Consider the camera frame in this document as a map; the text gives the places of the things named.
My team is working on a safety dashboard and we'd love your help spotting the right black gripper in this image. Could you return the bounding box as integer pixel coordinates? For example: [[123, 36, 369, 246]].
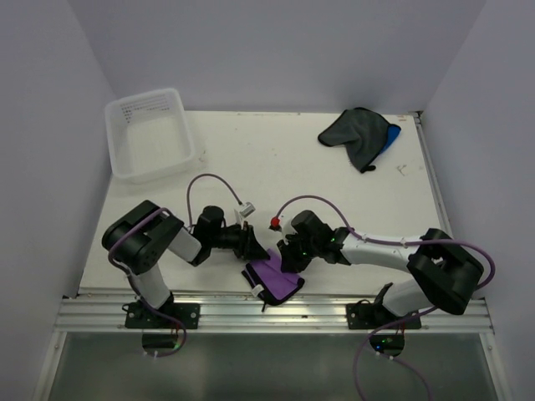
[[278, 231, 319, 274]]

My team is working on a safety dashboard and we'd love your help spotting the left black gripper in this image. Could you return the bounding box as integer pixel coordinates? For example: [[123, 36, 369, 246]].
[[208, 219, 269, 260]]

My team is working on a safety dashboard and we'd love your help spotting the purple towel black trim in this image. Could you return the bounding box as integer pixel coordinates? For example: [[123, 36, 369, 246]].
[[242, 249, 305, 312]]

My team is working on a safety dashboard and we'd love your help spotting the grey towel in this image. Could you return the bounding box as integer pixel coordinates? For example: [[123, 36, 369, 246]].
[[318, 107, 391, 174]]

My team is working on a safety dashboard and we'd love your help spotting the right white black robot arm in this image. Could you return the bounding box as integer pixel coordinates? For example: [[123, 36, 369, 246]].
[[277, 210, 484, 328]]

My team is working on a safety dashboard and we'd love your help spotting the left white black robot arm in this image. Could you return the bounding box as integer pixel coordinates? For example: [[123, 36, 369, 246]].
[[101, 200, 270, 328]]

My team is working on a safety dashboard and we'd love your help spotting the white plastic basket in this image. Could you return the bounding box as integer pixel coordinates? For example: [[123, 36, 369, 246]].
[[104, 88, 199, 184]]

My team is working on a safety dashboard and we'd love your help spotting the blue towel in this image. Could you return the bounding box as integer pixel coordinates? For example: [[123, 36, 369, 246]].
[[381, 124, 401, 153]]

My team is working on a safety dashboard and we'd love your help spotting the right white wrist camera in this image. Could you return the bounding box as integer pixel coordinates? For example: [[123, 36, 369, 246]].
[[268, 216, 291, 233]]

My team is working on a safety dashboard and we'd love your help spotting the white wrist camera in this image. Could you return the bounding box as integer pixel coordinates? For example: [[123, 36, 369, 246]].
[[268, 216, 291, 233], [234, 202, 256, 225]]

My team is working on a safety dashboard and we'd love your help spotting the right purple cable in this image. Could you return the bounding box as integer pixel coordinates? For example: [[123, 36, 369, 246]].
[[278, 195, 497, 401]]

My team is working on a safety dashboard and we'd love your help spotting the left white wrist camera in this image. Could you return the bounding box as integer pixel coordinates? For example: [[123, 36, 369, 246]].
[[234, 202, 256, 225]]

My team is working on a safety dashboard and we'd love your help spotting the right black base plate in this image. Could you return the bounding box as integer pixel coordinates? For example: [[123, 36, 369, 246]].
[[345, 300, 422, 330]]

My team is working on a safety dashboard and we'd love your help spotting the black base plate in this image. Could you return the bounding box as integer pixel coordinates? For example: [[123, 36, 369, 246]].
[[345, 300, 422, 330], [121, 302, 201, 329]]

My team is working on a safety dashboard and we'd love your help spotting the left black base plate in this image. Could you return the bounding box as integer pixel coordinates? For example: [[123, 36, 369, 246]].
[[121, 302, 201, 329]]

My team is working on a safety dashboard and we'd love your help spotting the aluminium table edge rail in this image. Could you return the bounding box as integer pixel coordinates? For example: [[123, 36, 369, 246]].
[[413, 110, 473, 300]]

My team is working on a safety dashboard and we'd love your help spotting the aluminium mounting rail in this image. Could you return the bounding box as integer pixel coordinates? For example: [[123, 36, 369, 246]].
[[54, 292, 494, 334]]

